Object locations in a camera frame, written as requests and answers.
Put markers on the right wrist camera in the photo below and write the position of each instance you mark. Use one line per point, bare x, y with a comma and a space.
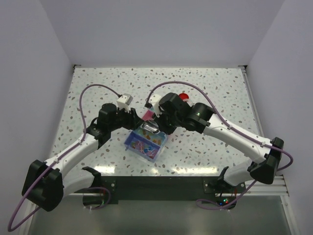
154, 101

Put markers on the purple candy bin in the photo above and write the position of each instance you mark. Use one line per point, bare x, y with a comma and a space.
143, 148

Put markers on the red jar lid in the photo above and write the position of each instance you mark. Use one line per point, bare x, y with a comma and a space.
184, 96

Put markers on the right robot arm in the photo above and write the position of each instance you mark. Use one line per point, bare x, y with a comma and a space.
263, 154

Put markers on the pink candy bin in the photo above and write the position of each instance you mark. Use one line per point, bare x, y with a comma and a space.
148, 115

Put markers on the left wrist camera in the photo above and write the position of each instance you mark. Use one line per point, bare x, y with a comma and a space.
124, 101

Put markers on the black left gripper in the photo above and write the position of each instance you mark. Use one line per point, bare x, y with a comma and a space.
133, 120

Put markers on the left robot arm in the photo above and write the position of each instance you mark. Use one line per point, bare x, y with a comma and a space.
44, 181

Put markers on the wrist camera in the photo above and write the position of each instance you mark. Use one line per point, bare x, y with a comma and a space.
154, 101
124, 101

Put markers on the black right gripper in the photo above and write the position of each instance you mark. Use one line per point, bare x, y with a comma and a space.
159, 120

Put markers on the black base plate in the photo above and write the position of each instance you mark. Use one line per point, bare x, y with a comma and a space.
113, 189

